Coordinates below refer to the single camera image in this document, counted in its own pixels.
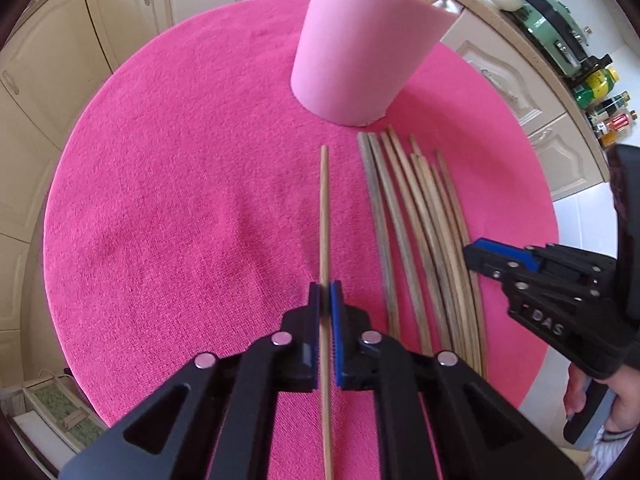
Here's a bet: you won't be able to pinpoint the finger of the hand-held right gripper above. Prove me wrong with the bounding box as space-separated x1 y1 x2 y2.
474 238 617 282
462 243 601 302

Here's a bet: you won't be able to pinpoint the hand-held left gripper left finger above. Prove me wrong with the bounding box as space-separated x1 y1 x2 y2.
57 281 321 480

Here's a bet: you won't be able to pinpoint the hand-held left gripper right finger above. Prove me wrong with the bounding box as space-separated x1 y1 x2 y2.
330 280 586 480

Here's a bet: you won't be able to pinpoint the bundle of wooden chopsticks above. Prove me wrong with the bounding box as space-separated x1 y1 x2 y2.
356 126 488 381

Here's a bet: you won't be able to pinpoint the pink cup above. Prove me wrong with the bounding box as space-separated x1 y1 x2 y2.
290 0 461 127

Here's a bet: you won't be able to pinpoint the person's right forearm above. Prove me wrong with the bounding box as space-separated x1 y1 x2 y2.
582 422 640 480

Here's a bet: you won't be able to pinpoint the person's right hand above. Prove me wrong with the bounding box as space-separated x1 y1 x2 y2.
562 360 640 433

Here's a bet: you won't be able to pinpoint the red label bottle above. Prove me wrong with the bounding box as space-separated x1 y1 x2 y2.
595 112 639 134

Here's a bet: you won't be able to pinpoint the dark sauce bottle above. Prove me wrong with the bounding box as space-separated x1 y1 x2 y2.
587 92 632 117

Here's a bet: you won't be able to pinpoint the yellow green bottle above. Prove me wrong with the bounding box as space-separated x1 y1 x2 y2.
572 67 621 108

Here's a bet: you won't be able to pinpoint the pink round table mat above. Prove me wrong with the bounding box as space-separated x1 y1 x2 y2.
42 0 560 480

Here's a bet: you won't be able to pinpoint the cream cabinets with drawers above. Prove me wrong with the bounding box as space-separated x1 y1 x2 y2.
440 7 608 206

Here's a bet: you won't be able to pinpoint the green countertop appliance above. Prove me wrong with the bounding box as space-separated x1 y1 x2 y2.
515 0 613 78

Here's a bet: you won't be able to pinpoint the green patterned floor tray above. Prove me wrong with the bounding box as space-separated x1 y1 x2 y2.
10 377 108 456

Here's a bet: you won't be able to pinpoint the cream kitchen cabinet doors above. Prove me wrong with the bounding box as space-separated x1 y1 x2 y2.
0 0 326 391

